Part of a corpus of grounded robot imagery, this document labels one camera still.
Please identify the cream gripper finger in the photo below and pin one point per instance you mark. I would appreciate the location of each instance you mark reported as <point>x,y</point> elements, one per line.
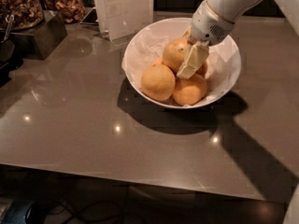
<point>194,58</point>
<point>187,34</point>

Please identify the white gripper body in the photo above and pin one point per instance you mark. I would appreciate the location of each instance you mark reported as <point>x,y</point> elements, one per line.
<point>207,27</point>

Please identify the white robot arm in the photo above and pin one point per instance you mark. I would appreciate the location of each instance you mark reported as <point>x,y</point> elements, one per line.
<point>231,10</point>

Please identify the white ceramic bowl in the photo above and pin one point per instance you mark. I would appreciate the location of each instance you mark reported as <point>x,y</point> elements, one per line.
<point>162,28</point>

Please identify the hidden back left orange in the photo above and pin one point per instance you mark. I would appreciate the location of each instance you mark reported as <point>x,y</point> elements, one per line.
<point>157,61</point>

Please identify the white paper liner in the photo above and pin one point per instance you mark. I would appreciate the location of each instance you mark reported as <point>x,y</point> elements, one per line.
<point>146,52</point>

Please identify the clear acrylic sign holder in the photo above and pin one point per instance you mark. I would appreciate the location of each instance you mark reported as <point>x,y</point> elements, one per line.
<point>120,18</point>

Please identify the glass jar of dried fruit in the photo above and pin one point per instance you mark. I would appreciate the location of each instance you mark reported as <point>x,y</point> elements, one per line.
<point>71,10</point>

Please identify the glass jar of nuts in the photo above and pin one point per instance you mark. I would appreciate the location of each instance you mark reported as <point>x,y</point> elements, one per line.
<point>27,13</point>

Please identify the metal scoop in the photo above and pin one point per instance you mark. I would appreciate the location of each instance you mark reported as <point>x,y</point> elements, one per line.
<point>9,20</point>

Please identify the blue object on floor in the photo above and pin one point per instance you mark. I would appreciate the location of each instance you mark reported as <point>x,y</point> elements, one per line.
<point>15,212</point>

